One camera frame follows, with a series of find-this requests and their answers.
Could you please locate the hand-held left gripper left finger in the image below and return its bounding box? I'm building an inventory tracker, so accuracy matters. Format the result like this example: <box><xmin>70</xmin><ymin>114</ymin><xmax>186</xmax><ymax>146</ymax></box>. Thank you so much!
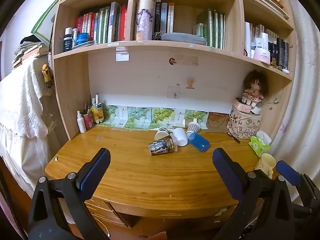
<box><xmin>28</xmin><ymin>148</ymin><xmax>111</xmax><ymax>240</ymax></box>

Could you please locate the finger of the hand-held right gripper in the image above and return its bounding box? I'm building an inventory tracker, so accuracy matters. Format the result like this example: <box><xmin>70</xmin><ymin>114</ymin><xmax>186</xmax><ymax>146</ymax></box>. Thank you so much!
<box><xmin>276</xmin><ymin>160</ymin><xmax>316</xmax><ymax>200</ymax></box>

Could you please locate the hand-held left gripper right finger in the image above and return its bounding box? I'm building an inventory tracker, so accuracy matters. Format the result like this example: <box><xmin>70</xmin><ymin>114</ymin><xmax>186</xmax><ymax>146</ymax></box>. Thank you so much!
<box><xmin>212</xmin><ymin>148</ymin><xmax>296</xmax><ymax>240</ymax></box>

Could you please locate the blue plastic cup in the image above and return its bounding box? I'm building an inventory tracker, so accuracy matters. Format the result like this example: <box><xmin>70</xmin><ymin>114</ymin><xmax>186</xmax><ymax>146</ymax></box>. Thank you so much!
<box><xmin>187</xmin><ymin>132</ymin><xmax>211</xmax><ymax>153</ymax></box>

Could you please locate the white plastic cup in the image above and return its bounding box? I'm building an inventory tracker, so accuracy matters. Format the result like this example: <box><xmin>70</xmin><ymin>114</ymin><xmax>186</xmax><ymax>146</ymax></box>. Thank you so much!
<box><xmin>173</xmin><ymin>127</ymin><xmax>188</xmax><ymax>147</ymax></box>

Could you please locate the photo print mug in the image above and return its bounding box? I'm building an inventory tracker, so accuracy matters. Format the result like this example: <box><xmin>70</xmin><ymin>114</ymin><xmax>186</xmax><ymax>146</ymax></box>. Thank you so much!
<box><xmin>148</xmin><ymin>135</ymin><xmax>178</xmax><ymax>157</ymax></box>

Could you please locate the brown rim paper cup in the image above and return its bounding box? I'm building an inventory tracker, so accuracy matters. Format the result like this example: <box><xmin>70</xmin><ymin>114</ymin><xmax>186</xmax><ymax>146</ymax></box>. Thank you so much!
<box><xmin>154</xmin><ymin>127</ymin><xmax>174</xmax><ymax>141</ymax></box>

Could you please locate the checked paper cup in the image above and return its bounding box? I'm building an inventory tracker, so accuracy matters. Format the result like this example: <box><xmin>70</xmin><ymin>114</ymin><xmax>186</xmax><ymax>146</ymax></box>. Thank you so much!
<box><xmin>186</xmin><ymin>121</ymin><xmax>201</xmax><ymax>133</ymax></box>

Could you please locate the cream mug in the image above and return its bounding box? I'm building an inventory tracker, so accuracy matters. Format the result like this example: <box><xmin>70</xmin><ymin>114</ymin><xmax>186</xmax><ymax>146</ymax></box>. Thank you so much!
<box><xmin>255</xmin><ymin>153</ymin><xmax>277</xmax><ymax>178</ymax></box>

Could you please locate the black pen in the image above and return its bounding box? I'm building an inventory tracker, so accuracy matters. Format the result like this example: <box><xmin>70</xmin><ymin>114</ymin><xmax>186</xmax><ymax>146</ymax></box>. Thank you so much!
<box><xmin>227</xmin><ymin>132</ymin><xmax>241</xmax><ymax>144</ymax></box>

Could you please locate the green tissue pack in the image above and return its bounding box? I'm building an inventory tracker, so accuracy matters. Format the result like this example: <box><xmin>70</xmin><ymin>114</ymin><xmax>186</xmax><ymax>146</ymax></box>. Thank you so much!
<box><xmin>248</xmin><ymin>130</ymin><xmax>272</xmax><ymax>155</ymax></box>

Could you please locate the wooden desk drawer unit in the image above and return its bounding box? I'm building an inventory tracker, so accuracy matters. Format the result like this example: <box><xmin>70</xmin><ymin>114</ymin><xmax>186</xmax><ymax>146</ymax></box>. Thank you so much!
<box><xmin>84</xmin><ymin>196</ymin><xmax>140</xmax><ymax>230</ymax></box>

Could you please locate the letter print fabric bag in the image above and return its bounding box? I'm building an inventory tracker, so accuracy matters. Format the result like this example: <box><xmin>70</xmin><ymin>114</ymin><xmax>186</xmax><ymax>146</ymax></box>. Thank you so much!
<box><xmin>226</xmin><ymin>105</ymin><xmax>262</xmax><ymax>139</ymax></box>

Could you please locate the white spray bottle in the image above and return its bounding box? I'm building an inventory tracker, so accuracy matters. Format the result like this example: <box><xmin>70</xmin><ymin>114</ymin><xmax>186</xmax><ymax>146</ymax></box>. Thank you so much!
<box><xmin>76</xmin><ymin>110</ymin><xmax>87</xmax><ymax>133</ymax></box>

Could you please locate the red can pen holder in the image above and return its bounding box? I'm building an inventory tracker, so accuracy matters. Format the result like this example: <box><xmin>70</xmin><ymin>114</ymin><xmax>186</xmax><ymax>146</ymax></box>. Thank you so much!
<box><xmin>82</xmin><ymin>102</ymin><xmax>95</xmax><ymax>130</ymax></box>

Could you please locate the brown printed card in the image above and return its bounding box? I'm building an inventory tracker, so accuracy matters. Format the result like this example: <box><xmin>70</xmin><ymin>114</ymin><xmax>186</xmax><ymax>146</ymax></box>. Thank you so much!
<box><xmin>206</xmin><ymin>112</ymin><xmax>232</xmax><ymax>133</ymax></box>

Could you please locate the yellow can pen holder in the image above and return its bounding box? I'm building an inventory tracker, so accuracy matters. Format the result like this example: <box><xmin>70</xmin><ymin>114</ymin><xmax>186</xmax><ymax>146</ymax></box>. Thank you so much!
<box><xmin>90</xmin><ymin>93</ymin><xmax>105</xmax><ymax>124</ymax></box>

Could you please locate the pink round box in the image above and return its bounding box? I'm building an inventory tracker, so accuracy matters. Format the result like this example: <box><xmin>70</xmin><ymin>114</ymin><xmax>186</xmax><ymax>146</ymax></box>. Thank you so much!
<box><xmin>233</xmin><ymin>97</ymin><xmax>252</xmax><ymax>114</ymax></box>

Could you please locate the row of leaf print cards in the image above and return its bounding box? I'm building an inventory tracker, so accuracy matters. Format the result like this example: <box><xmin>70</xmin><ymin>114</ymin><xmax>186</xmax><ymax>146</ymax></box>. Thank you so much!
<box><xmin>100</xmin><ymin>104</ymin><xmax>209</xmax><ymax>131</ymax></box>

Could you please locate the brown hair rag doll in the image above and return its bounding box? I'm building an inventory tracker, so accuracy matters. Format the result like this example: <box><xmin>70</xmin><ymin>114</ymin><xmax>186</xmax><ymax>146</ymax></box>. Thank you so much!
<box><xmin>242</xmin><ymin>70</ymin><xmax>268</xmax><ymax>105</ymax></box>

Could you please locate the wooden bookshelf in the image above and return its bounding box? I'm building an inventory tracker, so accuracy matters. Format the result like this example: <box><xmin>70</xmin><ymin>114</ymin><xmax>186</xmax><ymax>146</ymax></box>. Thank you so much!
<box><xmin>47</xmin><ymin>0</ymin><xmax>297</xmax><ymax>143</ymax></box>

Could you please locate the white floral curtain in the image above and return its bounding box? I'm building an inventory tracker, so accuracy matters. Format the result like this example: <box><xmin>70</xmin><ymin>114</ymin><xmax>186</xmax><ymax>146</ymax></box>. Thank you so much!
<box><xmin>269</xmin><ymin>0</ymin><xmax>320</xmax><ymax>175</ymax></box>

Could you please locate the white lace cloth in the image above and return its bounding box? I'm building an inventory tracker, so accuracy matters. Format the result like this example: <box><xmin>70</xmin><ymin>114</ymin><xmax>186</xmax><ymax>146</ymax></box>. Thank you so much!
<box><xmin>0</xmin><ymin>59</ymin><xmax>50</xmax><ymax>188</ymax></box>

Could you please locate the yellow toy figure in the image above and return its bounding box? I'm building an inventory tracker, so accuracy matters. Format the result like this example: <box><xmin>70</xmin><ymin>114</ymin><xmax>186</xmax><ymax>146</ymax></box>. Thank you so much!
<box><xmin>41</xmin><ymin>64</ymin><xmax>54</xmax><ymax>89</ymax></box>

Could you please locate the white label holder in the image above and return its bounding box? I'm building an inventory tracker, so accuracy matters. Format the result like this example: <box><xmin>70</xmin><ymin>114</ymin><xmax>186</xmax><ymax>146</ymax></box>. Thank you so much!
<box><xmin>116</xmin><ymin>48</ymin><xmax>130</xmax><ymax>62</ymax></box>

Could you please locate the row of cosmetic boxes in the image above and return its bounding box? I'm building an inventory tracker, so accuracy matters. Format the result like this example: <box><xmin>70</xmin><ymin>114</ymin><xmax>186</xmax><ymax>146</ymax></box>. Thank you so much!
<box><xmin>268</xmin><ymin>37</ymin><xmax>290</xmax><ymax>71</ymax></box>

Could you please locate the blue round jar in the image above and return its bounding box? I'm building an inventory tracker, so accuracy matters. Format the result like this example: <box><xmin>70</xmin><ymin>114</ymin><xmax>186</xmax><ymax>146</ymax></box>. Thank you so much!
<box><xmin>76</xmin><ymin>33</ymin><xmax>90</xmax><ymax>46</ymax></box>

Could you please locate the black bottle white cap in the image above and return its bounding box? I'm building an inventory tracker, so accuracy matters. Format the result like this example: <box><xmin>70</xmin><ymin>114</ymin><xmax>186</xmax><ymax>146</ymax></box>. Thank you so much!
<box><xmin>63</xmin><ymin>27</ymin><xmax>73</xmax><ymax>53</ymax></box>

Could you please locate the tall white bottle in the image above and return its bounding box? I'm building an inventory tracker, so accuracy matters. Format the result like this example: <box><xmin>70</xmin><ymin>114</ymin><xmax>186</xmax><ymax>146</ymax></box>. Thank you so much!
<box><xmin>244</xmin><ymin>21</ymin><xmax>251</xmax><ymax>57</ymax></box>

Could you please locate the stack of old books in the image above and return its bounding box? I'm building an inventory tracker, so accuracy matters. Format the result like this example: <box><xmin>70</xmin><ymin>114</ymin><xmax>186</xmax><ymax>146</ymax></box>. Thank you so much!
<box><xmin>12</xmin><ymin>37</ymin><xmax>53</xmax><ymax>69</ymax></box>

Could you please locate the grey fabric pouch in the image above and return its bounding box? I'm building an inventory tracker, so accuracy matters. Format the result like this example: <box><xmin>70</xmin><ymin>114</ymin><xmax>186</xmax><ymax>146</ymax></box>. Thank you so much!
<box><xmin>160</xmin><ymin>32</ymin><xmax>208</xmax><ymax>46</ymax></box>

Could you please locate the row of red green books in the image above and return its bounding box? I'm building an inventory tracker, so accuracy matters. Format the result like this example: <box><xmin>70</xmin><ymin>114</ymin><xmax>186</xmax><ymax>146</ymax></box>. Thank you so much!
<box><xmin>74</xmin><ymin>1</ymin><xmax>128</xmax><ymax>44</ymax></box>

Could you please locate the green framed picture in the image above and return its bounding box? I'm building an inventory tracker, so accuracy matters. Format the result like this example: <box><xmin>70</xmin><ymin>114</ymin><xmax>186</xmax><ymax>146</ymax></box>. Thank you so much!
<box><xmin>31</xmin><ymin>0</ymin><xmax>61</xmax><ymax>45</ymax></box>

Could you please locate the white floral print cylinder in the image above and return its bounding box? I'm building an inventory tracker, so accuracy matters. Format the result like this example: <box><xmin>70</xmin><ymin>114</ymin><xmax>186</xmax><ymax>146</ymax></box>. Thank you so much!
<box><xmin>134</xmin><ymin>0</ymin><xmax>155</xmax><ymax>41</ymax></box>

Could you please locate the white orange spine book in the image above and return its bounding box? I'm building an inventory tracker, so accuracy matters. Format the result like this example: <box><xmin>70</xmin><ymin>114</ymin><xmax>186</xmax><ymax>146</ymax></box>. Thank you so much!
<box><xmin>166</xmin><ymin>2</ymin><xmax>175</xmax><ymax>33</ymax></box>

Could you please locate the black spine book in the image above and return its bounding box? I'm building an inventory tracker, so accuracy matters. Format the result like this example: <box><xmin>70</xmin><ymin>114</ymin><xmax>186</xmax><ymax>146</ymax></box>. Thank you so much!
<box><xmin>152</xmin><ymin>0</ymin><xmax>162</xmax><ymax>40</ymax></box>

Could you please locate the grey blue spine book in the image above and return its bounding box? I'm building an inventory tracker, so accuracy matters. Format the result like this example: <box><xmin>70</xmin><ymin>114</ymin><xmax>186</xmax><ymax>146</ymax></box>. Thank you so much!
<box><xmin>160</xmin><ymin>2</ymin><xmax>168</xmax><ymax>35</ymax></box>

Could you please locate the clear wall hook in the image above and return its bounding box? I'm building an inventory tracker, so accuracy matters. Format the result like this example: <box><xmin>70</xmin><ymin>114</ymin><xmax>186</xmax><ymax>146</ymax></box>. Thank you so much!
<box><xmin>167</xmin><ymin>85</ymin><xmax>181</xmax><ymax>99</ymax></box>

